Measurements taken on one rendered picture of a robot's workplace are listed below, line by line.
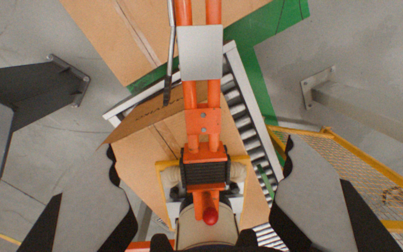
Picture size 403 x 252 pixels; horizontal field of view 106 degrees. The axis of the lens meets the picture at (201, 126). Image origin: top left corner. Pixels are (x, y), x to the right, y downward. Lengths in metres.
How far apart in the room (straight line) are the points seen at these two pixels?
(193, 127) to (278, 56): 1.29
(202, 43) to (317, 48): 1.47
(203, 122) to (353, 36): 1.67
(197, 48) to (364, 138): 2.32
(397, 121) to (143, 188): 1.24
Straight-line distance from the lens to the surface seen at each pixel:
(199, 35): 0.24
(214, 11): 0.25
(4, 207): 3.25
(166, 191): 0.56
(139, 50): 0.82
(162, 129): 0.44
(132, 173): 0.56
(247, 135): 0.97
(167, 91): 0.25
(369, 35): 1.93
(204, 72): 0.24
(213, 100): 0.26
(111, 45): 0.86
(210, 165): 0.32
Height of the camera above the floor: 1.33
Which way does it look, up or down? 62 degrees down
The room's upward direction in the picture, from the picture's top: 174 degrees clockwise
